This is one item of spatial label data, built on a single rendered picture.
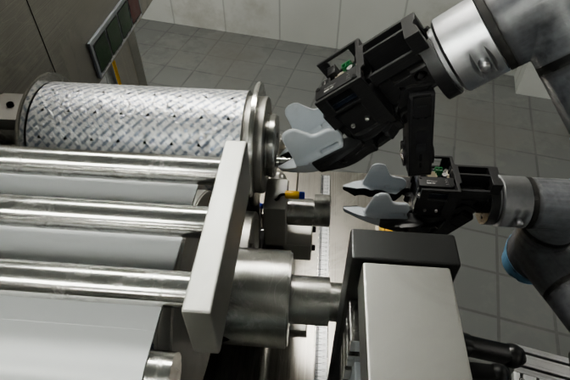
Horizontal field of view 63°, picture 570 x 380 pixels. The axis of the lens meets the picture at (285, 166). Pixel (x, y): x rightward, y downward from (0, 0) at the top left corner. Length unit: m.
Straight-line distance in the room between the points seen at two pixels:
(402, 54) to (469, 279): 1.65
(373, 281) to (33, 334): 0.14
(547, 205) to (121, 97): 0.57
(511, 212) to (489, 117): 2.16
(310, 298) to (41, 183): 0.17
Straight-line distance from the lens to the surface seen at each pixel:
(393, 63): 0.45
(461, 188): 0.69
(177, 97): 0.54
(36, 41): 0.75
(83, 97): 0.57
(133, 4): 1.06
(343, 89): 0.44
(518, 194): 0.72
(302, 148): 0.50
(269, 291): 0.30
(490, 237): 2.22
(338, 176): 1.02
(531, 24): 0.43
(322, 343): 0.80
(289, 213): 0.57
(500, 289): 2.07
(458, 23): 0.44
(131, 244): 0.24
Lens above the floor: 1.62
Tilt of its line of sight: 44 degrees down
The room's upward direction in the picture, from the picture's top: straight up
